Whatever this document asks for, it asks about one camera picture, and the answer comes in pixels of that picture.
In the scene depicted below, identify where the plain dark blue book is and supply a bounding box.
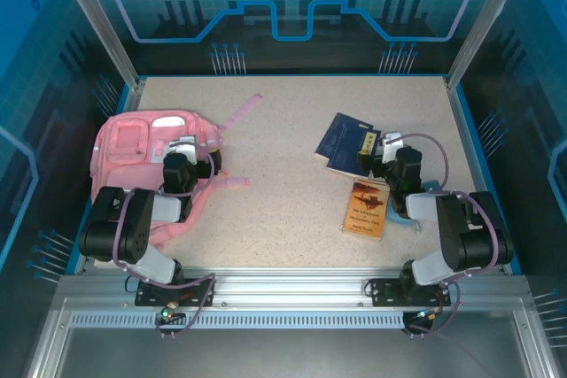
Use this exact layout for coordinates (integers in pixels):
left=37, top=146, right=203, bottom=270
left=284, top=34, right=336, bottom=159
left=315, top=112, right=372, bottom=162

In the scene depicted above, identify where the orange paperback book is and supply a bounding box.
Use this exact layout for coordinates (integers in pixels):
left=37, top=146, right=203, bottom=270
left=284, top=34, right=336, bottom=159
left=340, top=177, right=391, bottom=241

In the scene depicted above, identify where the light blue pencil case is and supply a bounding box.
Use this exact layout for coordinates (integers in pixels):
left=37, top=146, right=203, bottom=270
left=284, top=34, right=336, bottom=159
left=387, top=179, right=444, bottom=234

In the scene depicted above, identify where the pink school backpack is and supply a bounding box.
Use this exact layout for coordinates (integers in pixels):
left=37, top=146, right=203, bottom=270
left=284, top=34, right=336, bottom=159
left=90, top=93, right=266, bottom=251

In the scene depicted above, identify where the small lit connector board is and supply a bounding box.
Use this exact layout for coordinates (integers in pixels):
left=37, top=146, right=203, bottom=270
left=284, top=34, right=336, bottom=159
left=159, top=302, right=185, bottom=324
left=414, top=306, right=444, bottom=322

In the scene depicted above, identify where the metal tray panel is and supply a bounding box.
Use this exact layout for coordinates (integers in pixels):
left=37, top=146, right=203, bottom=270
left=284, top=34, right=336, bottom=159
left=26, top=297, right=559, bottom=378

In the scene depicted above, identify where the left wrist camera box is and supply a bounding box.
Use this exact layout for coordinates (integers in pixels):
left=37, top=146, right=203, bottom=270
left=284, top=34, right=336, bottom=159
left=169, top=136, right=197, bottom=162

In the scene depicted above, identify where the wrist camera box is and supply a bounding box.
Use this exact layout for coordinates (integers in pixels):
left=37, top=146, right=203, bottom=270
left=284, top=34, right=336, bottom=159
left=169, top=136, right=197, bottom=162
left=381, top=131, right=407, bottom=165

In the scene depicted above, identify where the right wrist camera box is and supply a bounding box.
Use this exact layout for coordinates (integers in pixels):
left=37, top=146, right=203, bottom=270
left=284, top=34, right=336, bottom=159
left=381, top=131, right=407, bottom=165

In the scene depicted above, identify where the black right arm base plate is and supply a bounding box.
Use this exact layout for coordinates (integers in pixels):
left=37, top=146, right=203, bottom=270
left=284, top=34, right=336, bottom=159
left=369, top=278, right=453, bottom=307

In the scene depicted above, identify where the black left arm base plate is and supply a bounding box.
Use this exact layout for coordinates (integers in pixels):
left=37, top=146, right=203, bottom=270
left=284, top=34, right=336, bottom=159
left=135, top=278, right=217, bottom=307

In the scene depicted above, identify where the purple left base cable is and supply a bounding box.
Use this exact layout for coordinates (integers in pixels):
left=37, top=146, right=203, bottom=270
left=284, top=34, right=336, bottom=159
left=154, top=274, right=218, bottom=339

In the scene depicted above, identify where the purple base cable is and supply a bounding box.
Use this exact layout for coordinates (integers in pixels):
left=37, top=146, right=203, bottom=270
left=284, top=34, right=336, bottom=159
left=400, top=282, right=462, bottom=339
left=154, top=274, right=218, bottom=339

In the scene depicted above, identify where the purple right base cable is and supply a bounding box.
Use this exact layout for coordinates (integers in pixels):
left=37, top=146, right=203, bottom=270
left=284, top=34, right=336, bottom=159
left=400, top=282, right=462, bottom=339

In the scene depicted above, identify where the aluminium mounting rail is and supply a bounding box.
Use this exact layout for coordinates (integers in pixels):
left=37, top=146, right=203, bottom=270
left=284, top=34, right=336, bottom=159
left=57, top=266, right=532, bottom=311

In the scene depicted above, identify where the aluminium frame post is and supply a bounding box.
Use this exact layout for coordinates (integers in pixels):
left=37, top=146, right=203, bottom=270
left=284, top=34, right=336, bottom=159
left=445, top=0, right=538, bottom=91
left=48, top=0, right=147, bottom=89

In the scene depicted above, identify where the slotted grey cable duct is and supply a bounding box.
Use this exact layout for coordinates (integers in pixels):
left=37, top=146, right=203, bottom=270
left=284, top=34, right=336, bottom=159
left=69, top=312, right=408, bottom=329

